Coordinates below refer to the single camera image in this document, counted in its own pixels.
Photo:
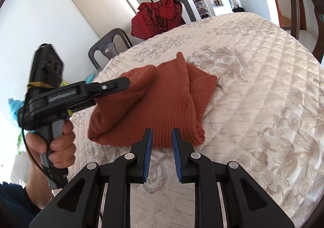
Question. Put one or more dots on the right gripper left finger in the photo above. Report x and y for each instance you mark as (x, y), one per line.
(99, 195)

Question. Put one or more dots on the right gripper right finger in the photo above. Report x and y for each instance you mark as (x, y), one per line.
(226, 195)

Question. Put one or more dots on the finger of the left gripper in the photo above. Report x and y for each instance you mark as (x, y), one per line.
(109, 87)

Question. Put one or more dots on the rust orange knit sweater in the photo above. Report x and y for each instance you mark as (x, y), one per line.
(174, 94)

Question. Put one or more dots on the person's left hand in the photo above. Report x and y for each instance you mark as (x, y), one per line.
(63, 147)

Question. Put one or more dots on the blue plastic water jug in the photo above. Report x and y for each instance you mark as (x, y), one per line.
(14, 106)

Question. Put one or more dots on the dark chair behind table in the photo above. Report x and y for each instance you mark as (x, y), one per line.
(107, 47)

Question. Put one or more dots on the red black checked garment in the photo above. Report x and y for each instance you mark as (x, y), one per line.
(154, 18)

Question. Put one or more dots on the chair under checked garment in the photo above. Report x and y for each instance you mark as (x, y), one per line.
(188, 10)

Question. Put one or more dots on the shoe rack in hallway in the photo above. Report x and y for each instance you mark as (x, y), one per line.
(201, 8)

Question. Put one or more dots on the brown wooden chair right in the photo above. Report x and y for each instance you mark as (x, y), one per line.
(314, 23)

